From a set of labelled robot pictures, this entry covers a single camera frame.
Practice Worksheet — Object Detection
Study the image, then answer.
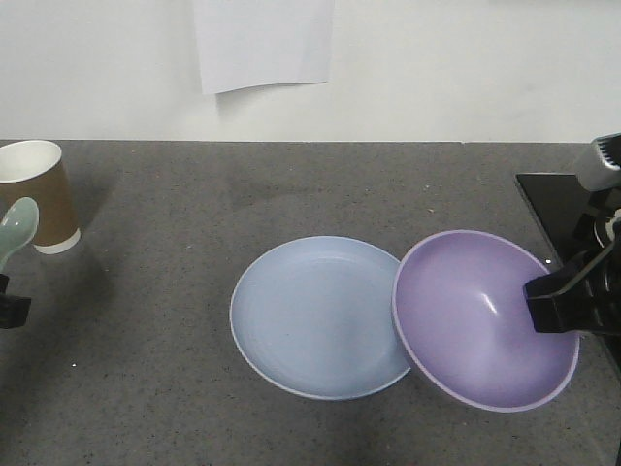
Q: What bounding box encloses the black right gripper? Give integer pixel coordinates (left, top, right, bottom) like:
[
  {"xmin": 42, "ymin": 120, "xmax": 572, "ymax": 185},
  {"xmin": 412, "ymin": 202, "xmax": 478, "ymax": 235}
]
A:
[{"xmin": 524, "ymin": 187, "xmax": 620, "ymax": 335}]

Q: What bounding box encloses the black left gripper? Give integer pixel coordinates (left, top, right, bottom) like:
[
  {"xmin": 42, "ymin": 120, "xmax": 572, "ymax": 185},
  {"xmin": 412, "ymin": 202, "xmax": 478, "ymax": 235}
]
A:
[{"xmin": 0, "ymin": 274, "xmax": 31, "ymax": 329}]

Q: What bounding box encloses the mint green spoon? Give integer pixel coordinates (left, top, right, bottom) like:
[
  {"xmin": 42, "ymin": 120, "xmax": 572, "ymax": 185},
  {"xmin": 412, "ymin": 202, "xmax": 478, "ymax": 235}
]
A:
[{"xmin": 1, "ymin": 197, "xmax": 39, "ymax": 271}]

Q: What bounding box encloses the lilac plastic bowl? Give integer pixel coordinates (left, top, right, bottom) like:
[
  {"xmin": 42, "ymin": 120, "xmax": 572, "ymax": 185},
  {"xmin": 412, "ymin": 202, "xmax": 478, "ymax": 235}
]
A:
[{"xmin": 392, "ymin": 230, "xmax": 580, "ymax": 413}]

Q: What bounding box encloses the brown paper cup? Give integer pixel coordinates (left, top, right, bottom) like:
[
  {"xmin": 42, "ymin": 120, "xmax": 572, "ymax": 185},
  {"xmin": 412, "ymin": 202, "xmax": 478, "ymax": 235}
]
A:
[{"xmin": 1, "ymin": 140, "xmax": 82, "ymax": 255}]

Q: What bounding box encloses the light blue plate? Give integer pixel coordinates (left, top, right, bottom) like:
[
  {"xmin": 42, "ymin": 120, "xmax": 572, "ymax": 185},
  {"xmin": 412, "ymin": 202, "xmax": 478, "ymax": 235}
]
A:
[{"xmin": 229, "ymin": 236, "xmax": 410, "ymax": 401}]

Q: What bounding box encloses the white paper sheet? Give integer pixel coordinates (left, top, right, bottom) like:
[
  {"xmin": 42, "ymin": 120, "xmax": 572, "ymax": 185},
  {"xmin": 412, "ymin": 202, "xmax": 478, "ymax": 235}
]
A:
[{"xmin": 193, "ymin": 0, "xmax": 335, "ymax": 94}]

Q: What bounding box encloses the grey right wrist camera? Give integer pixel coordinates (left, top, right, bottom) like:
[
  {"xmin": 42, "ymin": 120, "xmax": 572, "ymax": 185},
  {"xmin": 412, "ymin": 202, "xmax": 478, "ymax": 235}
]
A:
[{"xmin": 573, "ymin": 133, "xmax": 621, "ymax": 192}]

